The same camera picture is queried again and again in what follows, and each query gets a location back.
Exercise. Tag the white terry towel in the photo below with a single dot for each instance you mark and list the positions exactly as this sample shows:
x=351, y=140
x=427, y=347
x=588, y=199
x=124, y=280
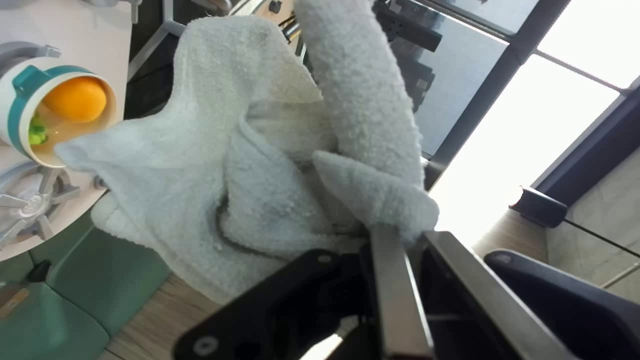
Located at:
x=221, y=152

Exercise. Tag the orange toy fruit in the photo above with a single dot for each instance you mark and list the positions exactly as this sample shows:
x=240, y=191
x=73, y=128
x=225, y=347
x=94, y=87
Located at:
x=76, y=100

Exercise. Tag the white pot with teal stripe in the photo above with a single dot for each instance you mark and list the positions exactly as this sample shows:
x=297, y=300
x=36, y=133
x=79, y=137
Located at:
x=21, y=92

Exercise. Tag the green toy vegetable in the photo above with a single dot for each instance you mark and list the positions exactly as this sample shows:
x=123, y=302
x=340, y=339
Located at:
x=39, y=133

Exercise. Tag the grey stove burner grate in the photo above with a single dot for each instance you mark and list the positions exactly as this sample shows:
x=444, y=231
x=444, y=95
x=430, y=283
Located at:
x=30, y=202

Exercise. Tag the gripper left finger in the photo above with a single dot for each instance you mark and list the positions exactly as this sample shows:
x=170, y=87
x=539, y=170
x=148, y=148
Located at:
x=400, y=300

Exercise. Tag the cushioned bench sofa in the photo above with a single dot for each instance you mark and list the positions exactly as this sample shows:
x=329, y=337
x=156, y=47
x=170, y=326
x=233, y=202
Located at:
x=100, y=280

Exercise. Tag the dark blue plastic chair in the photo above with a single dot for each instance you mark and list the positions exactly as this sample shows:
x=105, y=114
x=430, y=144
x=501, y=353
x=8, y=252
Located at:
x=573, y=312

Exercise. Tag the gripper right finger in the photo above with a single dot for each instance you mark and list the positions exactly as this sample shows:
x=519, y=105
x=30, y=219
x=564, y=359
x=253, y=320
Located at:
x=486, y=312

